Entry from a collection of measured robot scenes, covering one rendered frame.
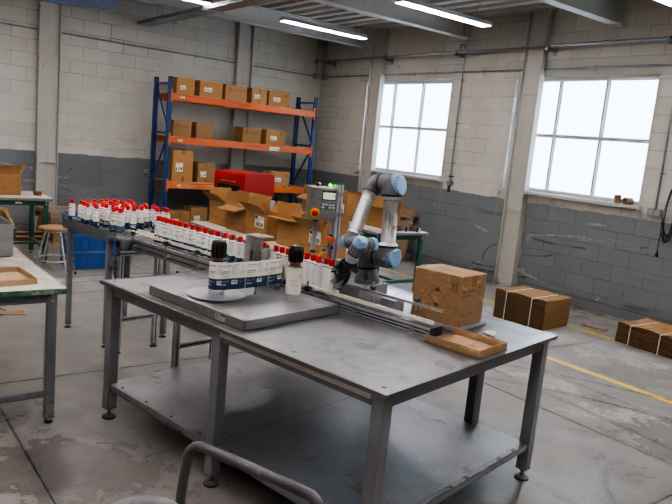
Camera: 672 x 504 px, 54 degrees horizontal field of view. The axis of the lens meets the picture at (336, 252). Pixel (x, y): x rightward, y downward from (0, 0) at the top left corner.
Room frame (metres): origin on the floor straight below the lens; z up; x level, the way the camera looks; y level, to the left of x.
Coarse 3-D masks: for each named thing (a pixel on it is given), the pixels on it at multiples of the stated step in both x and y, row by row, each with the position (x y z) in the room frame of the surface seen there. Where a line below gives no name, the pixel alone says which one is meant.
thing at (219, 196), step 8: (216, 192) 7.13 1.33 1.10; (224, 192) 7.19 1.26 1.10; (232, 192) 6.83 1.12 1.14; (240, 192) 6.89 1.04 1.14; (248, 192) 6.94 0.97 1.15; (216, 200) 6.93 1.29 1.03; (224, 200) 7.17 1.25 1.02; (232, 200) 6.85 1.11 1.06; (240, 200) 6.91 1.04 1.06; (216, 208) 6.95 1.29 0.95; (216, 216) 6.94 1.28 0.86; (224, 216) 6.81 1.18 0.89; (224, 224) 6.80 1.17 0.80
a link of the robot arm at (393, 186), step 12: (384, 180) 3.79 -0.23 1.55; (396, 180) 3.75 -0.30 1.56; (384, 192) 3.78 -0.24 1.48; (396, 192) 3.75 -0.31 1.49; (384, 204) 3.79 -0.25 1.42; (396, 204) 3.78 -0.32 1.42; (384, 216) 3.78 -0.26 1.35; (396, 216) 3.78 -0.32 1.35; (384, 228) 3.77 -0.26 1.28; (396, 228) 3.79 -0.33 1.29; (384, 240) 3.76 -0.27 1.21; (384, 252) 3.74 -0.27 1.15; (396, 252) 3.74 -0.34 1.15; (384, 264) 3.74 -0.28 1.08; (396, 264) 3.76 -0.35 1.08
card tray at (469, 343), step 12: (432, 336) 3.08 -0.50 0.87; (444, 336) 3.23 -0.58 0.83; (456, 336) 3.25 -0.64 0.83; (468, 336) 3.24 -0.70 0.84; (480, 336) 3.20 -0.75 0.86; (456, 348) 2.99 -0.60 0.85; (468, 348) 2.95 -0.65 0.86; (480, 348) 3.07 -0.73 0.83; (492, 348) 3.00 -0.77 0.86; (504, 348) 3.09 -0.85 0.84
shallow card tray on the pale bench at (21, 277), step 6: (0, 270) 3.80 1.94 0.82; (6, 270) 3.82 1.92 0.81; (12, 270) 3.84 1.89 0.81; (18, 270) 3.85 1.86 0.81; (24, 270) 3.78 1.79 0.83; (0, 276) 3.71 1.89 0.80; (6, 276) 3.72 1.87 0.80; (12, 276) 3.73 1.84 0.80; (18, 276) 3.75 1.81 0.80; (24, 276) 3.76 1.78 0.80; (30, 276) 3.71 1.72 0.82; (0, 282) 3.49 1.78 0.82; (6, 282) 3.51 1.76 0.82; (12, 282) 3.53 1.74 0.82; (18, 282) 3.55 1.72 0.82; (24, 282) 3.58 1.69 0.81; (30, 282) 3.60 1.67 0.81; (36, 282) 3.62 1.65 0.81
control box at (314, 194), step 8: (312, 192) 3.84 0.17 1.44; (320, 192) 3.85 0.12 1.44; (312, 200) 3.84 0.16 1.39; (320, 200) 3.85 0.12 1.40; (328, 200) 3.86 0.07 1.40; (336, 200) 3.87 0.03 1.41; (312, 208) 3.84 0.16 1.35; (320, 208) 3.85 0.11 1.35; (336, 208) 3.87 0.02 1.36; (312, 216) 3.84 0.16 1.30; (320, 216) 3.85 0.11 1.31; (328, 216) 3.86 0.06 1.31
